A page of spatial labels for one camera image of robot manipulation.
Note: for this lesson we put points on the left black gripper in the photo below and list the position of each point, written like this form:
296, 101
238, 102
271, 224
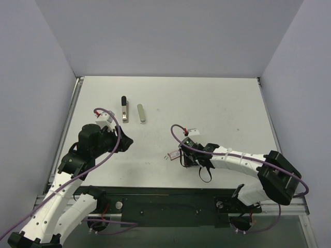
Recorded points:
117, 142

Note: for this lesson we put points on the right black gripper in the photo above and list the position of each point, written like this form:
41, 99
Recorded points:
187, 154

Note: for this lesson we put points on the red white staple box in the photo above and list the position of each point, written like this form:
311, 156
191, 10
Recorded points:
174, 155

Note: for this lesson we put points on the olive green stapler cover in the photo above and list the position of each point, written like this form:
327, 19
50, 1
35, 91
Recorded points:
141, 113

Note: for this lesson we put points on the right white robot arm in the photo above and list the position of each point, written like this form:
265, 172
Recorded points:
277, 178

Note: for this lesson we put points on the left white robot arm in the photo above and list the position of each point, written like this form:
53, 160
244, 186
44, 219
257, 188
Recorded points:
50, 222

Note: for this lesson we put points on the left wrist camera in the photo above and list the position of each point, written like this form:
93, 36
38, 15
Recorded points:
103, 119

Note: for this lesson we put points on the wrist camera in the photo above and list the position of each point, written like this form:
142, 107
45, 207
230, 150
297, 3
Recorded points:
103, 119
191, 132

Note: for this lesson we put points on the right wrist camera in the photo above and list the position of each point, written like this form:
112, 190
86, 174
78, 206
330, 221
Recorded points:
191, 132

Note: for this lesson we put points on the aluminium frame rail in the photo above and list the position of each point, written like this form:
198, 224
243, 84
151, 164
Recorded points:
298, 207

